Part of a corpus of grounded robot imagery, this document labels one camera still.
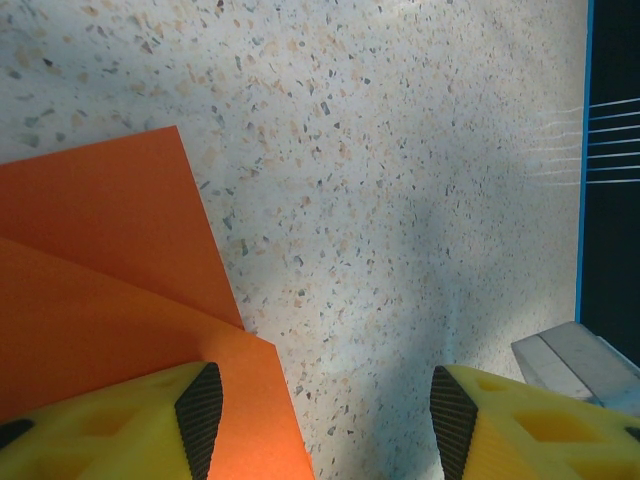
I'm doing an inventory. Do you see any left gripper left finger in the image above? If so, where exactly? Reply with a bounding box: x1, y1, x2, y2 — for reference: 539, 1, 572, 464
0, 360, 224, 480

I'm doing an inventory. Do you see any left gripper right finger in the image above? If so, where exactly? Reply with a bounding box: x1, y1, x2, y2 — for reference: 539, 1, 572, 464
429, 363, 640, 480

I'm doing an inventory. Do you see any orange paper sheet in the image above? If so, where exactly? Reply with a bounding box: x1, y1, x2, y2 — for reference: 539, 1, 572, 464
0, 124, 317, 480

